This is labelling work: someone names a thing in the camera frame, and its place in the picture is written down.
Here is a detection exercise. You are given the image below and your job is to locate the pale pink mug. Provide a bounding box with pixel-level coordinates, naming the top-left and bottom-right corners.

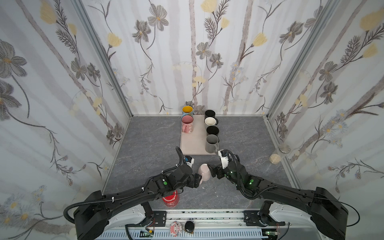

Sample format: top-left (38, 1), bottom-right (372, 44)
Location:
top-left (198, 164), bottom-right (212, 184)

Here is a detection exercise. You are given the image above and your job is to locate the grey mug white rim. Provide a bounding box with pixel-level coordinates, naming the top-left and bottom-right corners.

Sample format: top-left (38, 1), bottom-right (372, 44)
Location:
top-left (205, 135), bottom-right (219, 154)

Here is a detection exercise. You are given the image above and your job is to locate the black and white mug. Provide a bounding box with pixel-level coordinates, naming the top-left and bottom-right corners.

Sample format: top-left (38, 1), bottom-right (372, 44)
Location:
top-left (206, 126), bottom-right (220, 136)

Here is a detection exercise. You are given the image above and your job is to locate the grey mug white inside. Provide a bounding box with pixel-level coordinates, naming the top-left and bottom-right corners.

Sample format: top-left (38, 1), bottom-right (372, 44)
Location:
top-left (204, 117), bottom-right (218, 129)

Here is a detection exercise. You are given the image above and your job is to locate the pink glass mug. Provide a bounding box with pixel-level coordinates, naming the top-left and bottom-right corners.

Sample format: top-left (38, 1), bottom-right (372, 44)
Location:
top-left (181, 115), bottom-right (194, 134)

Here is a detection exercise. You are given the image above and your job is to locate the blue mug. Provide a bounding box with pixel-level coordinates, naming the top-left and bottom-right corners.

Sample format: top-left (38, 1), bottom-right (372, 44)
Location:
top-left (182, 106), bottom-right (194, 117)

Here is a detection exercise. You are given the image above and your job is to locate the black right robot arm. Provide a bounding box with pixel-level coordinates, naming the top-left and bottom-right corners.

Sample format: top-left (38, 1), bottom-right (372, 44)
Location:
top-left (208, 150), bottom-right (361, 240)

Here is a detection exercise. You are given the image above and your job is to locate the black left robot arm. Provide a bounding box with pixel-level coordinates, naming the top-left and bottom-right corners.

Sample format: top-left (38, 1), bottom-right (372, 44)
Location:
top-left (63, 147), bottom-right (202, 240)

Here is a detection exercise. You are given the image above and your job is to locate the red mug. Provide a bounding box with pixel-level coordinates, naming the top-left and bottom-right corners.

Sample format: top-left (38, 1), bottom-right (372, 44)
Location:
top-left (162, 191), bottom-right (180, 208)

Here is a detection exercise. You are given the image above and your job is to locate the beige rectangular tray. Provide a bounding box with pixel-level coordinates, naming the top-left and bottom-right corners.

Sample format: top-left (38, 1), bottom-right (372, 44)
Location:
top-left (180, 115), bottom-right (213, 156)

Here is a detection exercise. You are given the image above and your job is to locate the beige round sponge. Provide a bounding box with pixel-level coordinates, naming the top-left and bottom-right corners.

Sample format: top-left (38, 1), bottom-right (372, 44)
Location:
top-left (269, 154), bottom-right (282, 165)

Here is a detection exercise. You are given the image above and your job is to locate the black round knob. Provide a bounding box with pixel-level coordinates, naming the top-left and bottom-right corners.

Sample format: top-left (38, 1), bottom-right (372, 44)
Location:
top-left (184, 221), bottom-right (195, 234)

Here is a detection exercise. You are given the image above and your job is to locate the pink figurine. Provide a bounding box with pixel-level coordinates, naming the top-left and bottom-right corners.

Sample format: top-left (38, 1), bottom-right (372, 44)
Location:
top-left (170, 222), bottom-right (183, 237)

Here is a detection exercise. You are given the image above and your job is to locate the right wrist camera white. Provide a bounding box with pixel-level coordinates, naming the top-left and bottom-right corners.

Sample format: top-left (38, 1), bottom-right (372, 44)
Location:
top-left (218, 150), bottom-right (229, 169)

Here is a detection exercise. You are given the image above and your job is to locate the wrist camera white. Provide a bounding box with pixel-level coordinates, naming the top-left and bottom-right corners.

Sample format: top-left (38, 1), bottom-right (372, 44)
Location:
top-left (185, 156), bottom-right (195, 168)
top-left (218, 150), bottom-right (229, 169)

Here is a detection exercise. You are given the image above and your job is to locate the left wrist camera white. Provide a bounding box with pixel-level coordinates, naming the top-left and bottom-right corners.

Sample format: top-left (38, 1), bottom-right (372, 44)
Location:
top-left (185, 156), bottom-right (195, 168)

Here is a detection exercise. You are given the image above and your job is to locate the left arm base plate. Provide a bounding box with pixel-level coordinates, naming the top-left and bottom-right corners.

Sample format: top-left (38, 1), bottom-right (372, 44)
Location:
top-left (124, 210), bottom-right (168, 228)

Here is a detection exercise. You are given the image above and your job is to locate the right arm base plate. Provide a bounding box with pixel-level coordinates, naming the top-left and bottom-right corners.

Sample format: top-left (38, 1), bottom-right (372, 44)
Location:
top-left (243, 200), bottom-right (286, 228)

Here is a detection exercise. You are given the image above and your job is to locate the aluminium rail frame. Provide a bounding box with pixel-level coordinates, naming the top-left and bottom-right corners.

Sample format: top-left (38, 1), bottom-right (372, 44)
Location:
top-left (98, 204), bottom-right (327, 240)

